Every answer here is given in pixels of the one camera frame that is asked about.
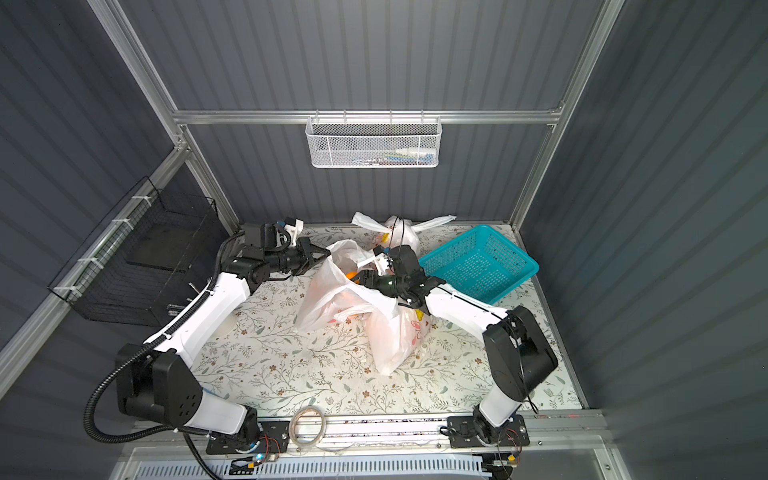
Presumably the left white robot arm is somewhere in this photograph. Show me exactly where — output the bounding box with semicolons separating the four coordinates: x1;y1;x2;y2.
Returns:
114;220;330;443

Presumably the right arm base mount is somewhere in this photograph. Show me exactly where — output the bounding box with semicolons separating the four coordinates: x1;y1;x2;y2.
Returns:
439;414;530;449

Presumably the white wire wall basket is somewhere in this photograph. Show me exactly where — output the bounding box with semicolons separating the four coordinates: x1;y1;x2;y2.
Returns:
305;114;443;169

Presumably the black wire wall basket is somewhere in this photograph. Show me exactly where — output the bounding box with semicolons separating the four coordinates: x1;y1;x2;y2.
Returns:
48;183;225;327

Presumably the clear plastic bag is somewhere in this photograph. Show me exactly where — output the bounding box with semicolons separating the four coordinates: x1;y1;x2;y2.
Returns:
363;306;435;375

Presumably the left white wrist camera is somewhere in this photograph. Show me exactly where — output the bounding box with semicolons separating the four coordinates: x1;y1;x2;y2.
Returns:
284;218;304;247

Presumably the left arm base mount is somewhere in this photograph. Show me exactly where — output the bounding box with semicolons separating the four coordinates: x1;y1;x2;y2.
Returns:
205;420;290;455

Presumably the white plastic bag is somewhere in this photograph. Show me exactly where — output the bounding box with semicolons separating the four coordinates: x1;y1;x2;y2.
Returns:
296;239;399;332

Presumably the cartoon printed plastic bag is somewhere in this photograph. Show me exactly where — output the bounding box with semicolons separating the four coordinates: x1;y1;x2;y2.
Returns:
351;212;456;254

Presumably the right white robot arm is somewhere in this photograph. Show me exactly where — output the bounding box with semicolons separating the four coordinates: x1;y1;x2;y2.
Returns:
348;246;558;431

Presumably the teal plastic basket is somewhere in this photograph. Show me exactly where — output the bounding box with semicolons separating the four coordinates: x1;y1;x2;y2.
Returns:
420;225;539;305

